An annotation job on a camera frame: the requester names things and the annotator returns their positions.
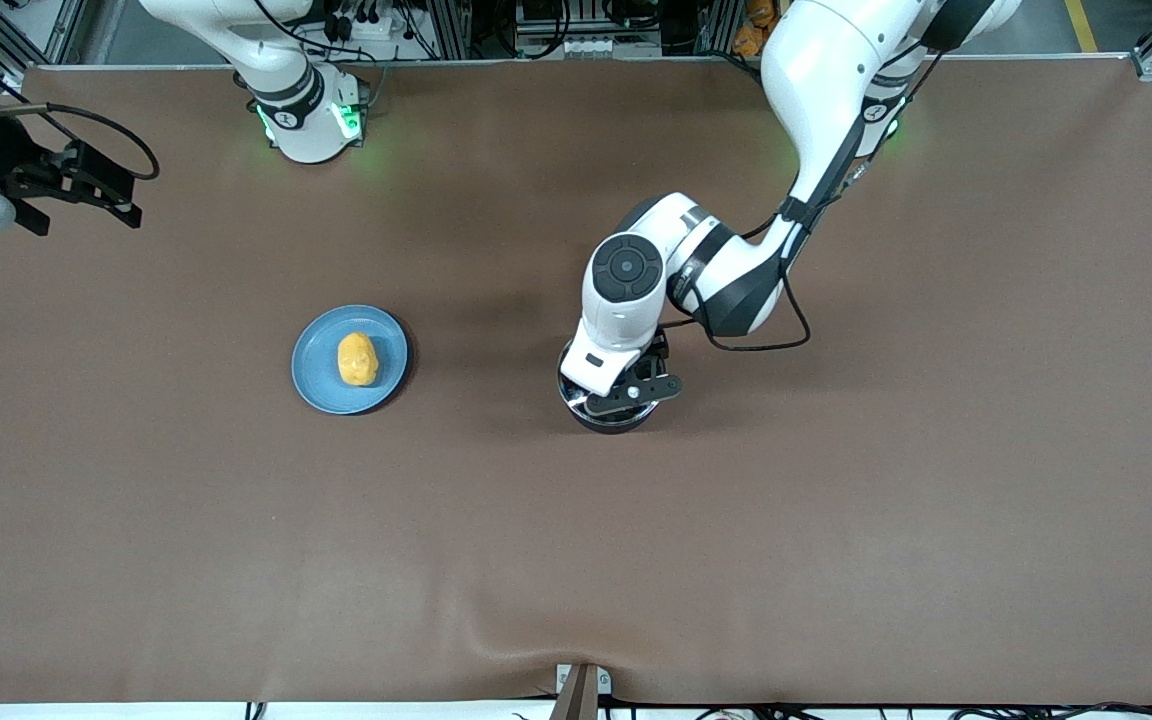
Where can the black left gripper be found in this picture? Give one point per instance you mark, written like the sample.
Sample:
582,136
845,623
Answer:
663,347

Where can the yellow potato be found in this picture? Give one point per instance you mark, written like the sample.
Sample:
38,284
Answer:
357,360

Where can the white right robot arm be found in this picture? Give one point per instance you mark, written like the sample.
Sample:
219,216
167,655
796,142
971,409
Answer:
301,130

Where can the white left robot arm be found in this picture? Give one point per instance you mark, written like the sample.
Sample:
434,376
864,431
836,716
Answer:
826,80

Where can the large table cover mat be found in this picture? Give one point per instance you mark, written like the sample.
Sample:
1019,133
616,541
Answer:
576,560

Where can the blue round plate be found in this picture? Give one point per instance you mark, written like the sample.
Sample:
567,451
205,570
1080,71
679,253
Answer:
316,380

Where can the white power strip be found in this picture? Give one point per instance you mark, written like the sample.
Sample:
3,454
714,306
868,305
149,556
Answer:
586,45

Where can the bag of orange snacks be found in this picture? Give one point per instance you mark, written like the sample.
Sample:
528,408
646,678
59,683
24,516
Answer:
751,30

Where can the brown wooden strip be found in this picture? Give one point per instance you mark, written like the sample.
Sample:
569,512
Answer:
576,700

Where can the power strip with black plugs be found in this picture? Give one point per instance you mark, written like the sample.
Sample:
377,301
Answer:
376,28

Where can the metal table clamp bracket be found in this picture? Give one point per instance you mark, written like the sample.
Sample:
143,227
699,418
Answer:
604,680

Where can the aluminium frame post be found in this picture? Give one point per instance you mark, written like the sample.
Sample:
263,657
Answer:
451,30
721,25

